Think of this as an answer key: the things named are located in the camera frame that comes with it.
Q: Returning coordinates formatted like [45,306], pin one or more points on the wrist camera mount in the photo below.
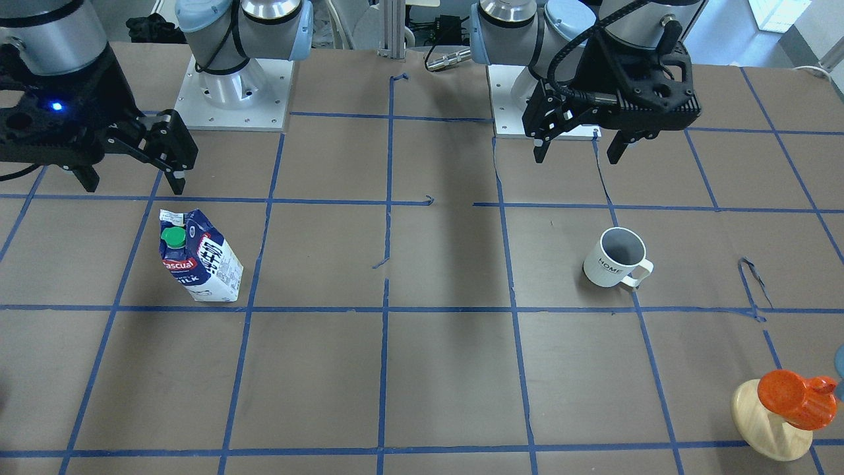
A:
[653,86]
[63,119]

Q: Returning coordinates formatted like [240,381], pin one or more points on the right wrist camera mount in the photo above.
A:
[63,119]

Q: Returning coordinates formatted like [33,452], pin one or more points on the aluminium frame post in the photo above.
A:
[393,43]

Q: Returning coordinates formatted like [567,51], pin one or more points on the white HOME mug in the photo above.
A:
[618,257]

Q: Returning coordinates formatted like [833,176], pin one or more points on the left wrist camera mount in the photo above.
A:
[653,86]

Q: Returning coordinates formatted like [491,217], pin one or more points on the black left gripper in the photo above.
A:
[589,74]

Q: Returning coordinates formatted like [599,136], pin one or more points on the blue mug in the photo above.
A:
[838,362]

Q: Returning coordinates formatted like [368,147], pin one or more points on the wooden mug tree stand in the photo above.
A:
[763,430]

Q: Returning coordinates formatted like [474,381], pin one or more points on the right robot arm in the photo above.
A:
[57,37]

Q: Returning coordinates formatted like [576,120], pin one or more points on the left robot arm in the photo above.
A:
[549,37]

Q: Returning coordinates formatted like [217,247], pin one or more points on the blue white milk carton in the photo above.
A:
[198,256]

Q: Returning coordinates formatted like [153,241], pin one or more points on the orange mug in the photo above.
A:
[805,403]

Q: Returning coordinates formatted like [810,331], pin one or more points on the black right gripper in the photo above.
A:
[99,89]

